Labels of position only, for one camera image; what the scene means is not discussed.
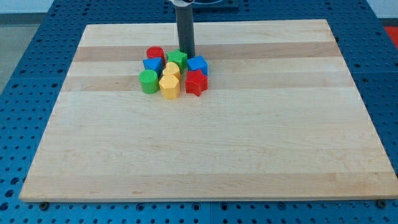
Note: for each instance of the green star block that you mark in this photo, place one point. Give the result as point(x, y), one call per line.
point(179, 58)

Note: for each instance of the yellow heart block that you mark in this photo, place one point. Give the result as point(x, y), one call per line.
point(171, 68)

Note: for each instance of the blue perforated table plate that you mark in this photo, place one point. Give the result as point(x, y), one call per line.
point(29, 97)

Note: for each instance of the blue cube block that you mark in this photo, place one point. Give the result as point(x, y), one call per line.
point(198, 63)

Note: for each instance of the blue triangle block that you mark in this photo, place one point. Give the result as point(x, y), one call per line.
point(154, 64)

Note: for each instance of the yellow hexagon block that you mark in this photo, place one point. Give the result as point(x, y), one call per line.
point(169, 86)

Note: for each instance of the red cylinder block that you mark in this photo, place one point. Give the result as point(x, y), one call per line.
point(154, 52)

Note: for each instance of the light wooden board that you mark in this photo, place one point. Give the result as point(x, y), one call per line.
point(282, 119)

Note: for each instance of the red star block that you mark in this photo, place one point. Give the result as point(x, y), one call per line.
point(196, 82)

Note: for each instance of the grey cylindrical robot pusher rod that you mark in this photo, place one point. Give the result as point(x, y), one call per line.
point(185, 29)

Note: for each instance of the green cylinder block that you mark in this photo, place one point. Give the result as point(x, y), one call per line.
point(149, 81)

